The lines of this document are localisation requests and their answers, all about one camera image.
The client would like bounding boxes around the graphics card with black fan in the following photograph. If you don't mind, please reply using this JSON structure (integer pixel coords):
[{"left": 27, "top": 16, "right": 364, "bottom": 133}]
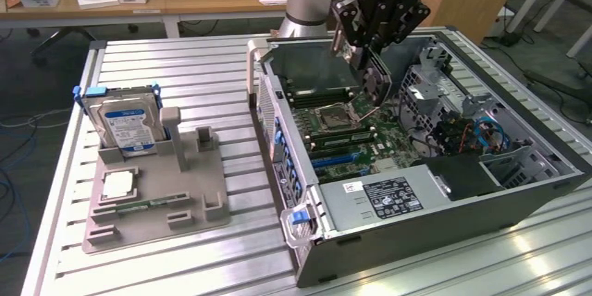
[{"left": 331, "top": 27, "right": 396, "bottom": 108}]

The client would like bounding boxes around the black RAM slot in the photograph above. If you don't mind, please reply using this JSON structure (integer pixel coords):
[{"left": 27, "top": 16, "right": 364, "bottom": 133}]
[
  {"left": 288, "top": 94, "right": 352, "bottom": 105},
  {"left": 291, "top": 99, "right": 353, "bottom": 110},
  {"left": 285, "top": 85, "right": 348, "bottom": 95},
  {"left": 287, "top": 89, "right": 349, "bottom": 100}
]

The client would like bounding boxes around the blue expansion slot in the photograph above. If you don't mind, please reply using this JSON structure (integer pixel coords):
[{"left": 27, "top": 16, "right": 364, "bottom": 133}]
[{"left": 312, "top": 153, "right": 364, "bottom": 170}]

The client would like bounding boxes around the wooden cabinet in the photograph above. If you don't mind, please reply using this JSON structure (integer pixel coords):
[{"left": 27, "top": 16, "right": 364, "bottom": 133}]
[{"left": 404, "top": 0, "right": 532, "bottom": 44}]

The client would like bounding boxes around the white box red button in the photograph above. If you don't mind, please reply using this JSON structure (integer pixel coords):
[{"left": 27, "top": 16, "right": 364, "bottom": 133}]
[{"left": 485, "top": 4, "right": 519, "bottom": 39}]

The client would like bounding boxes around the perforated metal disk bay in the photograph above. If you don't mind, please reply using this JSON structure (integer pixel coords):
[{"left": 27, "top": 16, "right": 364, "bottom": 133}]
[{"left": 397, "top": 62, "right": 469, "bottom": 130}]

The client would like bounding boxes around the black power adapter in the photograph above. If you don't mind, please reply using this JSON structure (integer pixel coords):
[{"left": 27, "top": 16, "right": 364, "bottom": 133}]
[{"left": 496, "top": 31, "right": 523, "bottom": 48}]

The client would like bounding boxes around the CPU socket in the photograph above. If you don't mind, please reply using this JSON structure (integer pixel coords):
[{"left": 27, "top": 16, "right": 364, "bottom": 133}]
[{"left": 312, "top": 103, "right": 361, "bottom": 133}]

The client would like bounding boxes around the green motherboard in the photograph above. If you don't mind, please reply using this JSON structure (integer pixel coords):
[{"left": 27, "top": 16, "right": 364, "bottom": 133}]
[{"left": 276, "top": 76, "right": 443, "bottom": 186}]

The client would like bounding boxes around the black office chair base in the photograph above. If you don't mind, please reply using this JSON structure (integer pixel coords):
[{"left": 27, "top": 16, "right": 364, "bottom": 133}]
[
  {"left": 28, "top": 26, "right": 97, "bottom": 65},
  {"left": 521, "top": 63, "right": 592, "bottom": 103}
]

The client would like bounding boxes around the silver chipset heatsink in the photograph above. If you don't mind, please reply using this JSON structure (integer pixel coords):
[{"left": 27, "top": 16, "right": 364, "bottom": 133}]
[{"left": 373, "top": 157, "right": 400, "bottom": 173}]

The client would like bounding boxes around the black plastic cover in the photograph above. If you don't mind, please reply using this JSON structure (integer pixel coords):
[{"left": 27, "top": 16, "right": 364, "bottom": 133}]
[{"left": 424, "top": 155, "right": 505, "bottom": 201}]

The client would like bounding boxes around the grey power supply unit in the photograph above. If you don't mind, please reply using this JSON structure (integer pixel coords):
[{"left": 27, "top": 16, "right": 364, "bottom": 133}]
[{"left": 317, "top": 164, "right": 453, "bottom": 234}]

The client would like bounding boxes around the hard disk blue label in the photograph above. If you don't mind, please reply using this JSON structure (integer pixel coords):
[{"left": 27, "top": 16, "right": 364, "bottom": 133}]
[{"left": 72, "top": 82, "right": 164, "bottom": 158}]

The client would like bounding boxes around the blue release latch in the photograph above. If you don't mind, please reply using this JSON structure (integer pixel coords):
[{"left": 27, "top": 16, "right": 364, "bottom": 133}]
[{"left": 285, "top": 209, "right": 309, "bottom": 227}]

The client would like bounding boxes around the black and silver PC case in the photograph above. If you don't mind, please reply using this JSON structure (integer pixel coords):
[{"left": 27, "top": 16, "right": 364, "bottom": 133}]
[{"left": 247, "top": 28, "right": 585, "bottom": 289}]

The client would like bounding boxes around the silver CPU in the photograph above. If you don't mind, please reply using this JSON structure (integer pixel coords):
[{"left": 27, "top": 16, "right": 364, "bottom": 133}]
[{"left": 101, "top": 172, "right": 139, "bottom": 200}]

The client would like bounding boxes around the grey parts rack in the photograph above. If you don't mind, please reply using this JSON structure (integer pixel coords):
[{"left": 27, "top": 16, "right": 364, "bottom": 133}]
[{"left": 80, "top": 106, "right": 233, "bottom": 256}]

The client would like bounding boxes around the black wire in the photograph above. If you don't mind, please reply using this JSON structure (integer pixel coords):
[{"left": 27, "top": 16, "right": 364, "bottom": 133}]
[{"left": 396, "top": 94, "right": 440, "bottom": 158}]

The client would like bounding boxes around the red wire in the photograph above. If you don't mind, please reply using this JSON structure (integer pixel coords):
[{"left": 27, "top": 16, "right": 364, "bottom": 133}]
[{"left": 455, "top": 121, "right": 480, "bottom": 154}]

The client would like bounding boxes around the white table frame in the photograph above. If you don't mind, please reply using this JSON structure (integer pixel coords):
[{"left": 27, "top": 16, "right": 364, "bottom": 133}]
[{"left": 503, "top": 0, "right": 592, "bottom": 58}]

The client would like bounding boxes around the blue wire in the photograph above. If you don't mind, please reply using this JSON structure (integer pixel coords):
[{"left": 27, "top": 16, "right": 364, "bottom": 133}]
[{"left": 472, "top": 114, "right": 512, "bottom": 154}]

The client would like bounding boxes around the silver disk bay bracket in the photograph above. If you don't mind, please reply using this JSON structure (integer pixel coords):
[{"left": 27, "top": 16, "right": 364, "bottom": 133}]
[{"left": 477, "top": 143, "right": 561, "bottom": 190}]

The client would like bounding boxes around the blue floor cable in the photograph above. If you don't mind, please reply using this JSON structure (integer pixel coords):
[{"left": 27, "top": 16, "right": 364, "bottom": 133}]
[{"left": 0, "top": 125, "right": 41, "bottom": 262}]

